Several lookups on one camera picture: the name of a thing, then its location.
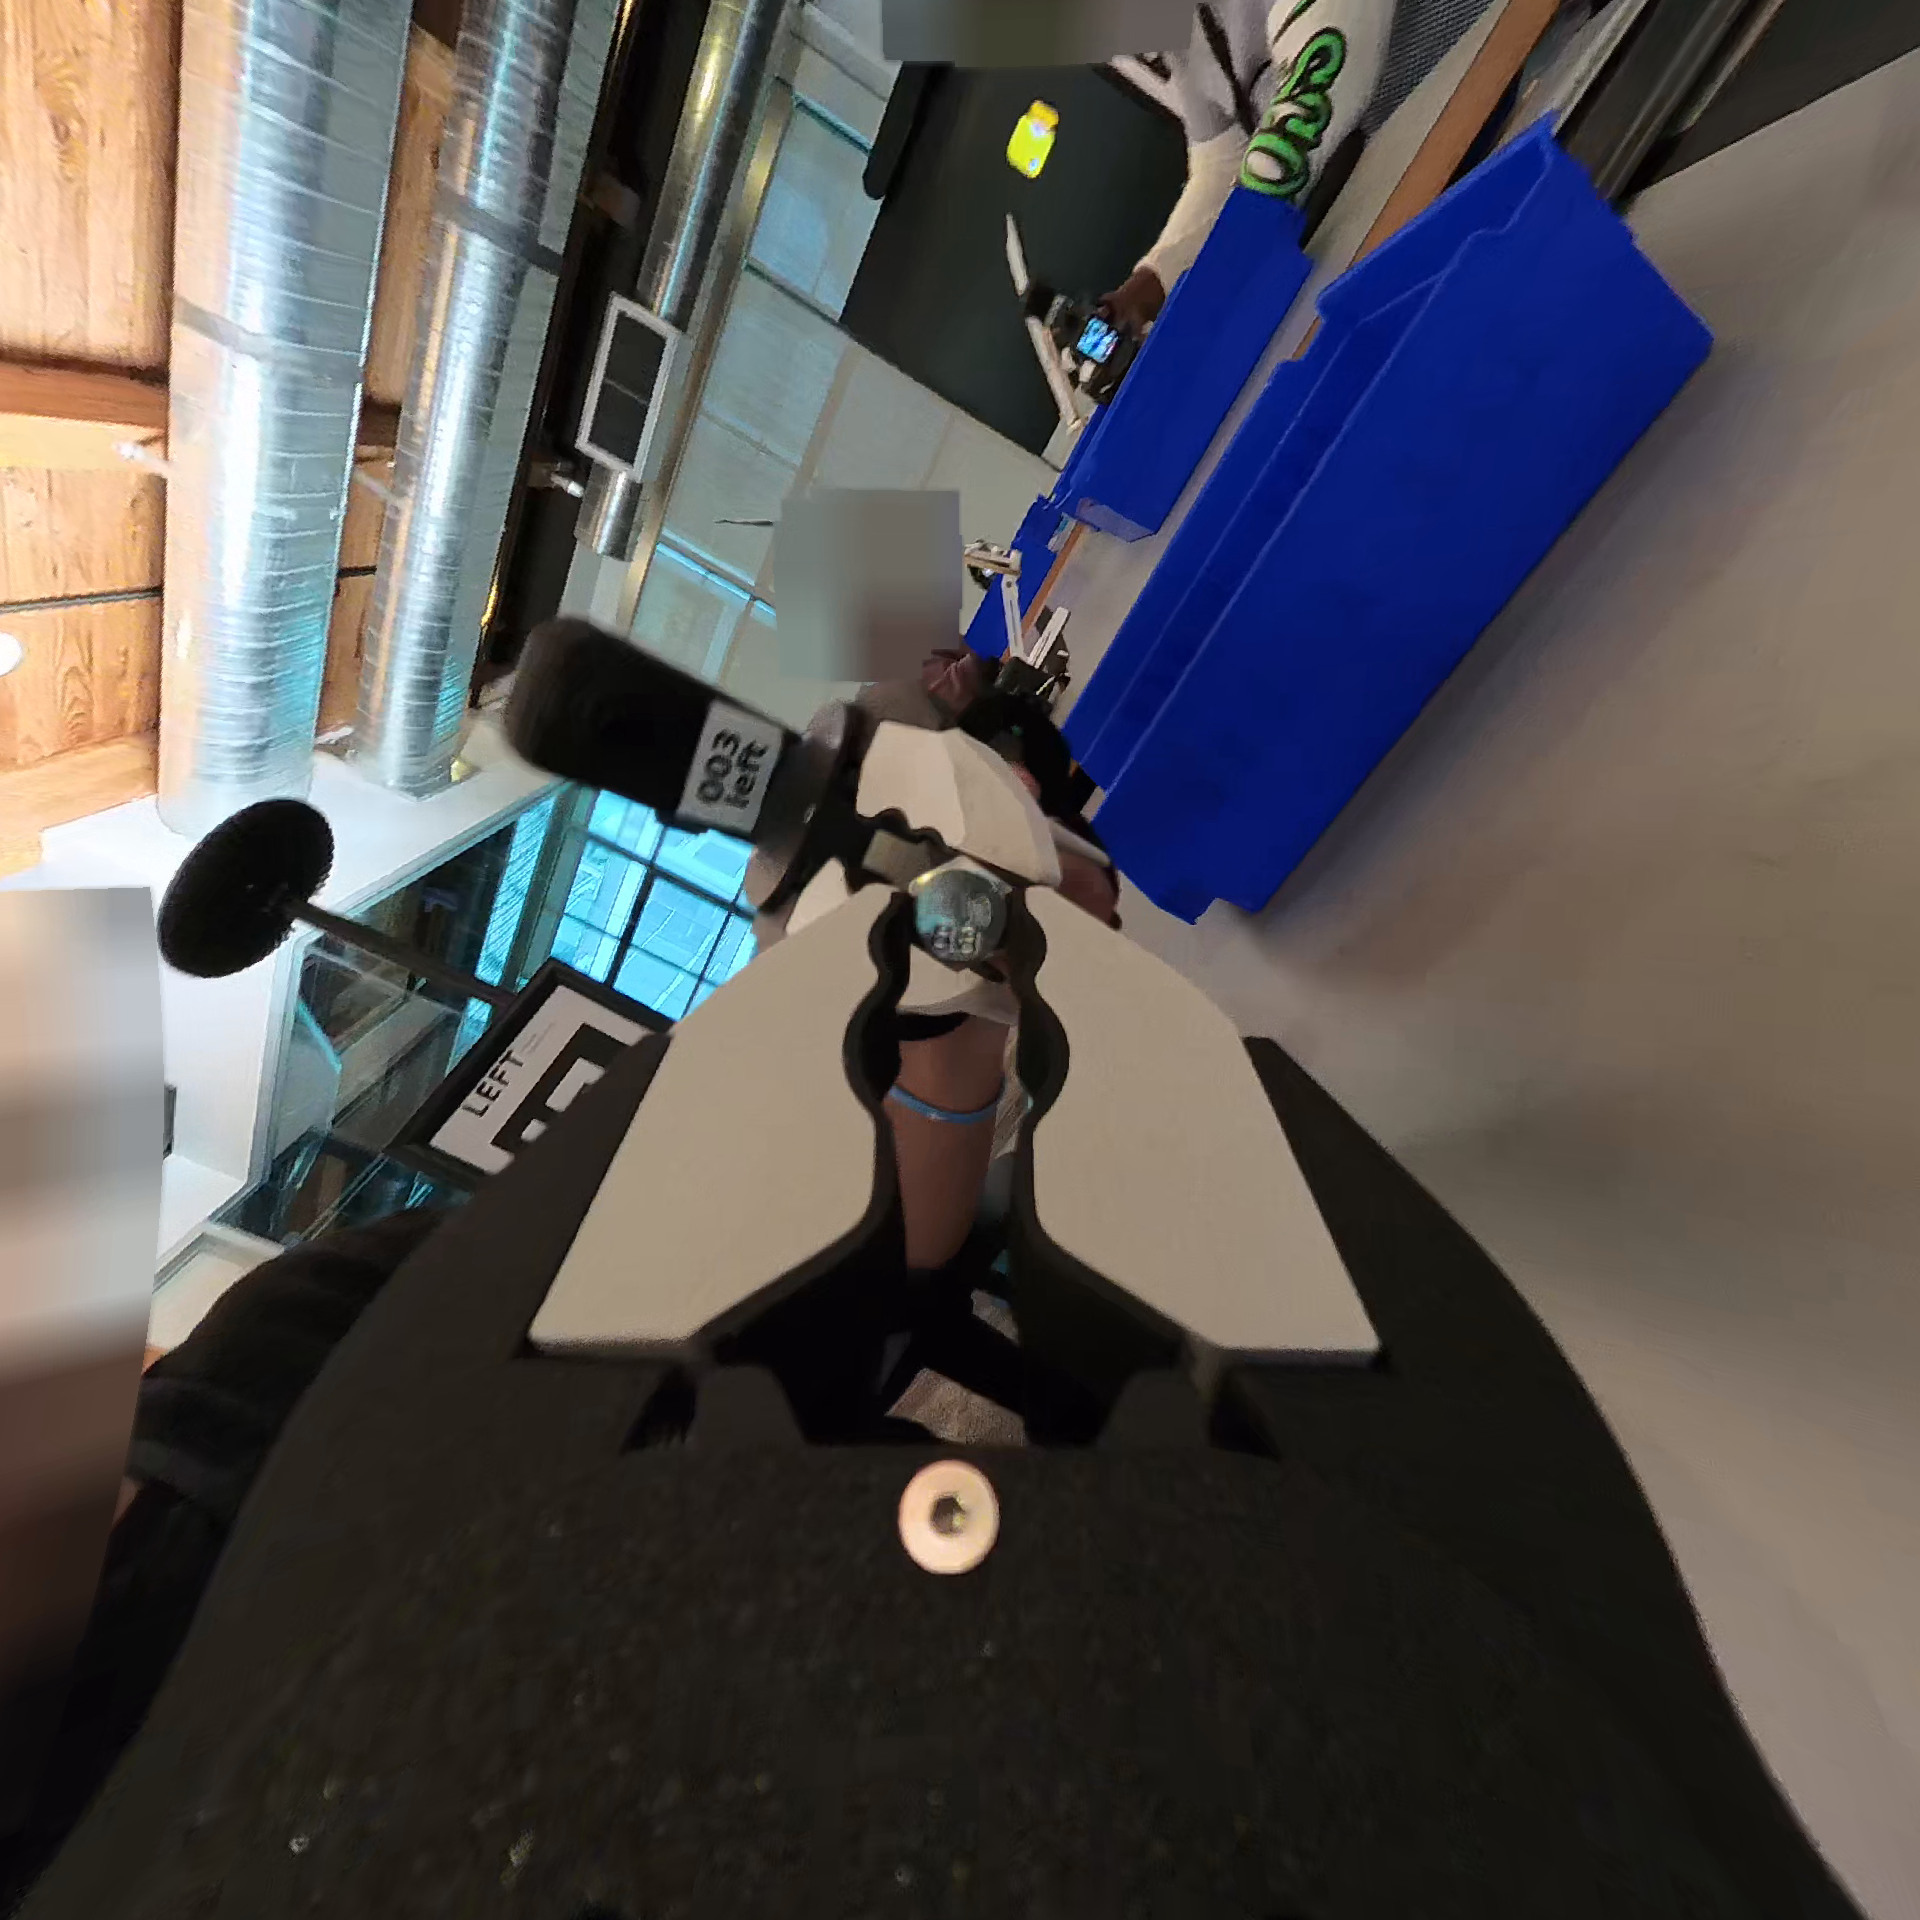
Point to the wood-edged table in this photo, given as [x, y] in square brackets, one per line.
[1440, 150]

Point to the dark grey flat panel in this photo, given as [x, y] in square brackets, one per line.
[1770, 74]

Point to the silver spiral air duct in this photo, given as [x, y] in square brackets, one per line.
[269, 448]
[450, 448]
[704, 150]

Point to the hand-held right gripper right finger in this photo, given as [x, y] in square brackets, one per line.
[1184, 1182]

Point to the black round-top stand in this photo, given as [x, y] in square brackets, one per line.
[241, 884]

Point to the person's black sweater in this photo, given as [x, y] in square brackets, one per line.
[269, 1350]

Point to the steel hex bolt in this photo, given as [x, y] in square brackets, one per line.
[961, 918]

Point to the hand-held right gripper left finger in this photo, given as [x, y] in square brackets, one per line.
[721, 1182]

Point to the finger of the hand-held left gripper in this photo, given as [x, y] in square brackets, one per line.
[810, 905]
[961, 795]

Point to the framed code sign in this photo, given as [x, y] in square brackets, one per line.
[509, 1081]

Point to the dark wall screen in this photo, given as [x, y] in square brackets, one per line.
[961, 301]

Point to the blue wristband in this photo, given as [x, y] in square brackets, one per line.
[943, 1112]

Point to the person's left hand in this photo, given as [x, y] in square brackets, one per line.
[1096, 892]

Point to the yellow sticker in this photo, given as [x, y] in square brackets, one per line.
[1034, 144]

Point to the white wall vent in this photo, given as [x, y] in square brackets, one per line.
[626, 382]

